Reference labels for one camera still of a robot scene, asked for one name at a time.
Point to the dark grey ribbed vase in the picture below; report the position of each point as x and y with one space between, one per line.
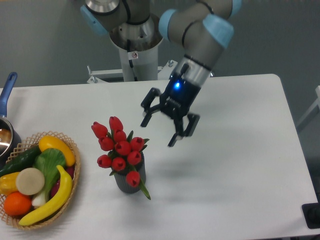
132 178

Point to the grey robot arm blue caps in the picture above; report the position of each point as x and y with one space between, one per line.
202 30

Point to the beige round slice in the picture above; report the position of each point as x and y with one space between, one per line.
30 181

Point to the woven wicker basket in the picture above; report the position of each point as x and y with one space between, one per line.
26 144

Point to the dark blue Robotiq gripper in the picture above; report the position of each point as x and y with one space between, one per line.
186 81

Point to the blue handled saucepan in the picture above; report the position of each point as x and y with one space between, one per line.
9 138

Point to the black device at table edge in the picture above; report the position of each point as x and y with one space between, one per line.
311 212

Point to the orange fruit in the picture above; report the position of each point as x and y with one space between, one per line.
17 204

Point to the green bok choy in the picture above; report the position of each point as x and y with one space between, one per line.
47 163

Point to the dark green cucumber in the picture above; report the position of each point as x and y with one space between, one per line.
22 161

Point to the purple red vegetable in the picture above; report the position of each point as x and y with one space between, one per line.
71 171

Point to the yellow bell pepper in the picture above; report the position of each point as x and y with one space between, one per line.
8 183

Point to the yellow squash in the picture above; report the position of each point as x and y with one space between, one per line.
52 142

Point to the white furniture frame right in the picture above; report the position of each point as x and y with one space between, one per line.
310 113

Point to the red tulip bouquet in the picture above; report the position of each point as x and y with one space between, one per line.
121 148

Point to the yellow banana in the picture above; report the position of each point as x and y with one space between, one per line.
54 204

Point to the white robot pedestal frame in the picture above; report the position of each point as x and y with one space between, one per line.
143 65

